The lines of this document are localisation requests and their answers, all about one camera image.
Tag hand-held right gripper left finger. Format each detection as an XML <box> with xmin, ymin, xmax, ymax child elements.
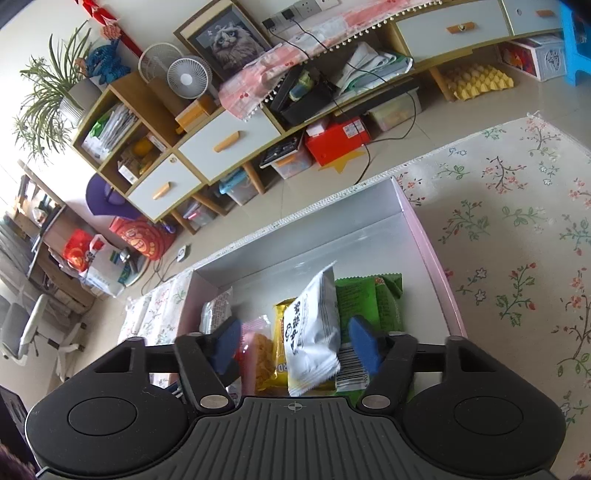
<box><xmin>60</xmin><ymin>316</ymin><xmax>243</xmax><ymax>412</ymax></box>

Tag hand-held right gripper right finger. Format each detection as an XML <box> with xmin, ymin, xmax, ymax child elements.
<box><xmin>348</xmin><ymin>315</ymin><xmax>522</xmax><ymax>411</ymax></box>

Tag silver white snack packet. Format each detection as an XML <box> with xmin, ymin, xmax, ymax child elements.
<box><xmin>198</xmin><ymin>287</ymin><xmax>235</xmax><ymax>336</ymax></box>

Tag green snack packet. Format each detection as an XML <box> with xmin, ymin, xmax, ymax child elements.
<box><xmin>335</xmin><ymin>274</ymin><xmax>406</xmax><ymax>394</ymax></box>

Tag white snack packet black print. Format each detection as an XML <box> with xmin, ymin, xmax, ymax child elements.
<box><xmin>283</xmin><ymin>262</ymin><xmax>343</xmax><ymax>397</ymax></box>

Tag yellow snack packet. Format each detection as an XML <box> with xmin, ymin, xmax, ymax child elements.
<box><xmin>272</xmin><ymin>298</ymin><xmax>338</xmax><ymax>394</ymax></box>

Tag pink cardboard box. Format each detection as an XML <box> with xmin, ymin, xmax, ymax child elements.
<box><xmin>178</xmin><ymin>175</ymin><xmax>468</xmax><ymax>395</ymax></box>

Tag red printed bag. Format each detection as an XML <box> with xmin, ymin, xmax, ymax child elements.
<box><xmin>107</xmin><ymin>216</ymin><xmax>179</xmax><ymax>262</ymax></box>

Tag red and white bag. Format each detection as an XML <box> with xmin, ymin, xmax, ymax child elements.
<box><xmin>63</xmin><ymin>228</ymin><xmax>126</xmax><ymax>299</ymax></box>

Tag clear storage bin blue lid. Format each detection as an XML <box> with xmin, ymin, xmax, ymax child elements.
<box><xmin>218</xmin><ymin>167</ymin><xmax>260</xmax><ymax>207</ymax></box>

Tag yellow star sticker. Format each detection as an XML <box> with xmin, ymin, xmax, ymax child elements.
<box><xmin>318</xmin><ymin>149</ymin><xmax>371</xmax><ymax>176</ymax></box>

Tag purple hat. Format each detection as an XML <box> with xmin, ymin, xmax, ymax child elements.
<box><xmin>84</xmin><ymin>174</ymin><xmax>145</xmax><ymax>221</ymax></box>

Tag black tablet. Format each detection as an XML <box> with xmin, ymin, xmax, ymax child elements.
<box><xmin>259</xmin><ymin>140</ymin><xmax>306</xmax><ymax>170</ymax></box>

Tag white chair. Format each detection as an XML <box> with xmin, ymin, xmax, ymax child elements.
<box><xmin>0</xmin><ymin>294</ymin><xmax>89</xmax><ymax>382</ymax></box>

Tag red box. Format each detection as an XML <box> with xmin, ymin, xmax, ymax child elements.
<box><xmin>304</xmin><ymin>115</ymin><xmax>373</xmax><ymax>168</ymax></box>

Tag wooden desk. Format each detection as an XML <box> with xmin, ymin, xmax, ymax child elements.
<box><xmin>0</xmin><ymin>158</ymin><xmax>99</xmax><ymax>311</ymax></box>

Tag wooden cabinet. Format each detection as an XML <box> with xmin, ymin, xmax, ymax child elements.
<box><xmin>71</xmin><ymin>0</ymin><xmax>570</xmax><ymax>237</ymax></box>

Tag yellow box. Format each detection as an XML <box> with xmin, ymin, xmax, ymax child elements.
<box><xmin>174</xmin><ymin>98</ymin><xmax>219</xmax><ymax>136</ymax></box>

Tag stack of documents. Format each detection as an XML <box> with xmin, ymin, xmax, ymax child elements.
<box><xmin>82</xmin><ymin>103</ymin><xmax>140</xmax><ymax>163</ymax></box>

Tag black bin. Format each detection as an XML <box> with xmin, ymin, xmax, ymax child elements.
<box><xmin>261</xmin><ymin>68</ymin><xmax>341</xmax><ymax>127</ymax></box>

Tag white desk fan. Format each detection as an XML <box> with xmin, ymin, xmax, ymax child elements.
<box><xmin>166</xmin><ymin>54</ymin><xmax>214</xmax><ymax>101</ymax></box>

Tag yellow egg tray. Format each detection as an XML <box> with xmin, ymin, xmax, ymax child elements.
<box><xmin>442</xmin><ymin>64</ymin><xmax>515</xmax><ymax>102</ymax></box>

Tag white fan guard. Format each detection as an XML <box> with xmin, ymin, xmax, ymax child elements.
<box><xmin>137</xmin><ymin>42</ymin><xmax>182</xmax><ymax>85</ymax></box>

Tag framed cat picture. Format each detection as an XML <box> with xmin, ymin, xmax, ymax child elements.
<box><xmin>173</xmin><ymin>0</ymin><xmax>274</xmax><ymax>85</ymax></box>

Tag potted plant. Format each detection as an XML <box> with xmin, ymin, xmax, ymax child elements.
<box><xmin>13</xmin><ymin>20</ymin><xmax>105</xmax><ymax>165</ymax></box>

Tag pink patterned cloth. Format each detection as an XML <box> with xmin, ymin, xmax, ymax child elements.
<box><xmin>217</xmin><ymin>0</ymin><xmax>445</xmax><ymax>123</ymax></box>

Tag white printed box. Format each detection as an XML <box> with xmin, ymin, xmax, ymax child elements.
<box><xmin>500</xmin><ymin>34</ymin><xmax>567</xmax><ymax>82</ymax></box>

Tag red hanging ornament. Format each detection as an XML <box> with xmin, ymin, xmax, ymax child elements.
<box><xmin>75</xmin><ymin>0</ymin><xmax>145</xmax><ymax>57</ymax></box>

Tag blue plastic stool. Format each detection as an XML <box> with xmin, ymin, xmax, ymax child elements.
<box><xmin>558</xmin><ymin>0</ymin><xmax>591</xmax><ymax>89</ymax></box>

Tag white drawer orange handle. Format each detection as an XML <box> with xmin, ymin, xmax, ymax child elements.
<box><xmin>394</xmin><ymin>0</ymin><xmax>512</xmax><ymax>64</ymax></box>
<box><xmin>126</xmin><ymin>158</ymin><xmax>203</xmax><ymax>222</ymax></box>
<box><xmin>500</xmin><ymin>0</ymin><xmax>563</xmax><ymax>36</ymax></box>
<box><xmin>177</xmin><ymin>110</ymin><xmax>282</xmax><ymax>186</ymax></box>

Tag black cable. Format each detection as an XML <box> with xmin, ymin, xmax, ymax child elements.
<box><xmin>267</xmin><ymin>17</ymin><xmax>417</xmax><ymax>186</ymax></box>

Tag wall power sockets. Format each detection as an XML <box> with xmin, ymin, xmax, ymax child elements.
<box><xmin>261</xmin><ymin>0</ymin><xmax>343</xmax><ymax>34</ymax></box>

